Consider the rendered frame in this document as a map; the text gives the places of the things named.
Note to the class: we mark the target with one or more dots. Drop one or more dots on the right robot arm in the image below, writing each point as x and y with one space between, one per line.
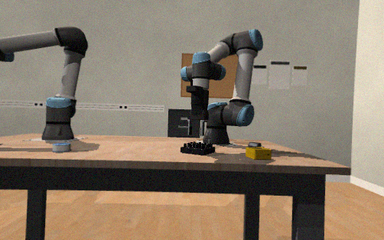
61 108

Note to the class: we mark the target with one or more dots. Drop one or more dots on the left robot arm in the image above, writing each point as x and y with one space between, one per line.
239 112

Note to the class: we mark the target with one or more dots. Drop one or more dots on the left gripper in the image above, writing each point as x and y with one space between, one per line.
199 103

